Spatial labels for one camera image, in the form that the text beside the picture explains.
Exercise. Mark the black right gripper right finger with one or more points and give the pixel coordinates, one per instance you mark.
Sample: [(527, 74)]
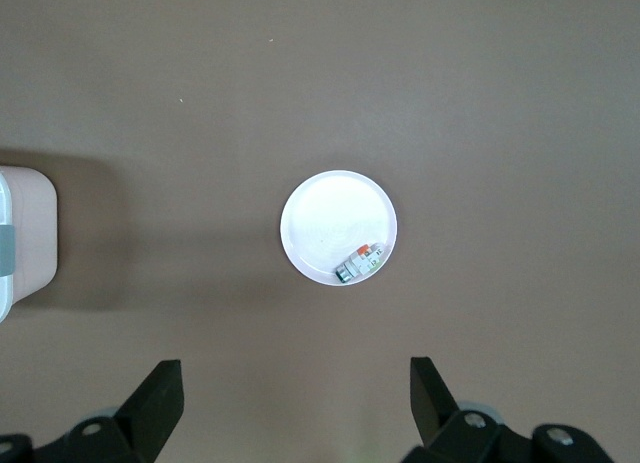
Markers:
[(440, 423)]

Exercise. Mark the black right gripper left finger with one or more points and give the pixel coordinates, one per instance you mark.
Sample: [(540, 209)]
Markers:
[(145, 418)]

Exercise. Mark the white lidded storage box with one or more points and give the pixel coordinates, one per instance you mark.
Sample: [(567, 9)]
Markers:
[(32, 233)]

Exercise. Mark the pink round plate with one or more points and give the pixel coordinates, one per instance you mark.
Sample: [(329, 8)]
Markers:
[(330, 218)]

